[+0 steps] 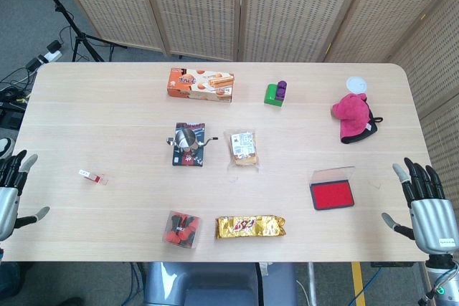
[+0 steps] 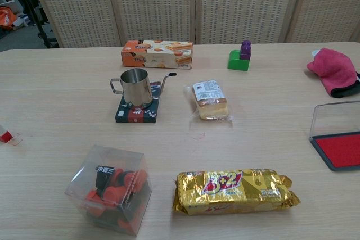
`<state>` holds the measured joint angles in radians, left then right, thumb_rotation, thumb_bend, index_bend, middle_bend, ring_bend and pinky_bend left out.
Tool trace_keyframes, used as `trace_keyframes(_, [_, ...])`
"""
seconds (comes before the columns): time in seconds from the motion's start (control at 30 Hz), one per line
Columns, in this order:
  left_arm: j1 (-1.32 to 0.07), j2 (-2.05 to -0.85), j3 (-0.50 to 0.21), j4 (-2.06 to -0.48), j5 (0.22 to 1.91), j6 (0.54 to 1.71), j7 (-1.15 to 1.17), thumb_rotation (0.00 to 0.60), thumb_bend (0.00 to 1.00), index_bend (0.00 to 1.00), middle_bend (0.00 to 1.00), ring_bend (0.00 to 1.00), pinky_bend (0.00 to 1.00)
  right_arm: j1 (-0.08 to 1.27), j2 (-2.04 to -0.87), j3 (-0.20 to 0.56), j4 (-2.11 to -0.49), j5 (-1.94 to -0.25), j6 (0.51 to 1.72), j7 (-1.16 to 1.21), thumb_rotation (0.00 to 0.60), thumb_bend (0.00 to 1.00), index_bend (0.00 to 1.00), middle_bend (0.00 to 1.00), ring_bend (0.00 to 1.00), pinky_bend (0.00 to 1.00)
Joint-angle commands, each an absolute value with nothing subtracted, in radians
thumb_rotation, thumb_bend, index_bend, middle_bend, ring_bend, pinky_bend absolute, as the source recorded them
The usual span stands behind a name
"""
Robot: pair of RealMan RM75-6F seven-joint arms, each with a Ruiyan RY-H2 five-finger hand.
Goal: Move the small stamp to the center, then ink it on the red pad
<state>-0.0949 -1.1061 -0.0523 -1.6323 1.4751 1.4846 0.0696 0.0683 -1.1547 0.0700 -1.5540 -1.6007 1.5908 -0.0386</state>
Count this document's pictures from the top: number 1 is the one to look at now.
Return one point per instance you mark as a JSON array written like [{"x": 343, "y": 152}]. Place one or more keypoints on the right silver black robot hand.
[{"x": 434, "y": 220}]

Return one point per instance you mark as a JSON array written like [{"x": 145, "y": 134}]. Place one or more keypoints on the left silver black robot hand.
[{"x": 9, "y": 205}]

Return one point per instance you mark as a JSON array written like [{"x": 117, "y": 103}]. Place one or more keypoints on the small red white box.
[{"x": 94, "y": 177}]

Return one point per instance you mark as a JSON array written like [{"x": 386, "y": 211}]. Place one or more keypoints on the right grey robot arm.
[{"x": 443, "y": 266}]

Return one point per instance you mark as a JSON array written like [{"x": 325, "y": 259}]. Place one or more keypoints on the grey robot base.
[{"x": 215, "y": 284}]

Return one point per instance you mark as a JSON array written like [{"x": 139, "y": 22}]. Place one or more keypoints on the white sneaker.
[{"x": 5, "y": 146}]

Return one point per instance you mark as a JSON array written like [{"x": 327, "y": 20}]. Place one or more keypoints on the red ink pad clear lid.
[{"x": 330, "y": 195}]

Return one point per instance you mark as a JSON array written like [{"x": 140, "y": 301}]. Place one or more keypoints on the pink black cloth mitt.
[{"x": 353, "y": 116}]

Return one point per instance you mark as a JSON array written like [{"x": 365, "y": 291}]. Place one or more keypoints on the metal table leg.
[{"x": 311, "y": 282}]

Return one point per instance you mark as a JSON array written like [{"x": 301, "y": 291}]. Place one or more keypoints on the white power strip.
[{"x": 50, "y": 56}]

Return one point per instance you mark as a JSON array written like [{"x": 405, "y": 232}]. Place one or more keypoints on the white round lid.
[{"x": 356, "y": 84}]

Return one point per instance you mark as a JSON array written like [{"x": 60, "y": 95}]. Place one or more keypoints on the clear box orange black caps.
[{"x": 182, "y": 230}]

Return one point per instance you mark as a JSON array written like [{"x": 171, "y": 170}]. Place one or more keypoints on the gold foil biscuit packet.
[{"x": 251, "y": 227}]

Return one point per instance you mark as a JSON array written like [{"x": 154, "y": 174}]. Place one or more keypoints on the dark patterned flat box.
[{"x": 188, "y": 160}]

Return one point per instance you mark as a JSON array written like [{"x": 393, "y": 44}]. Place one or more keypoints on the black tripod stand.
[{"x": 77, "y": 33}]

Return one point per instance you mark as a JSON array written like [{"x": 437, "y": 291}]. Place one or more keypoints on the steel gooseneck pitcher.
[{"x": 184, "y": 140}]

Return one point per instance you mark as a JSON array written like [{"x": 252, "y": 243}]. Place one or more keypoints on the purple toy block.
[{"x": 281, "y": 89}]

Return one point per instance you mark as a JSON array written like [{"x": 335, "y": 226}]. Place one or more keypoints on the wrapped sliced cake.
[{"x": 243, "y": 148}]

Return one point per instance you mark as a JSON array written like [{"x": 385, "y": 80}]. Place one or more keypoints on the green toy block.
[{"x": 269, "y": 96}]

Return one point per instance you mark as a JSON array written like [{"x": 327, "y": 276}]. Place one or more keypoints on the orange biscuit roll box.
[{"x": 193, "y": 85}]

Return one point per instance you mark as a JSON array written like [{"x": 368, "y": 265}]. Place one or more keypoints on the rattan folding screen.
[{"x": 201, "y": 5}]

